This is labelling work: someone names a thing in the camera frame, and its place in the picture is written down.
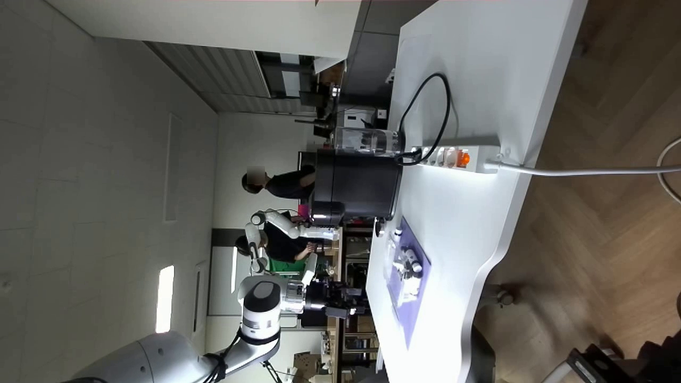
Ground black office chair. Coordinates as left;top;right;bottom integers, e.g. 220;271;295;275
542;339;681;383

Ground white power cable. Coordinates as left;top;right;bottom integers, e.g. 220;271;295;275
484;136;681;209

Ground green cloth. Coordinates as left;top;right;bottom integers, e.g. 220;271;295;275
266;258;320;280

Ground black computer monitor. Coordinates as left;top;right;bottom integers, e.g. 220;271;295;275
308;152;404;228

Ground standing person in black shirt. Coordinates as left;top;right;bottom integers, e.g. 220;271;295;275
241;166;320;202

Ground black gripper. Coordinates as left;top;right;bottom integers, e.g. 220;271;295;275
316;275;373;323

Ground purple table mat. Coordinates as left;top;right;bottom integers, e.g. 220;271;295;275
386;216;436;352

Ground white power strip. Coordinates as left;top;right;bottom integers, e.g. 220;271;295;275
420;135;502;175

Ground silver coffee machine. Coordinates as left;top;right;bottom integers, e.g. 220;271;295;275
331;105;394;155

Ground black power cable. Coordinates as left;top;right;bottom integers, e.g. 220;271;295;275
396;70;455;170

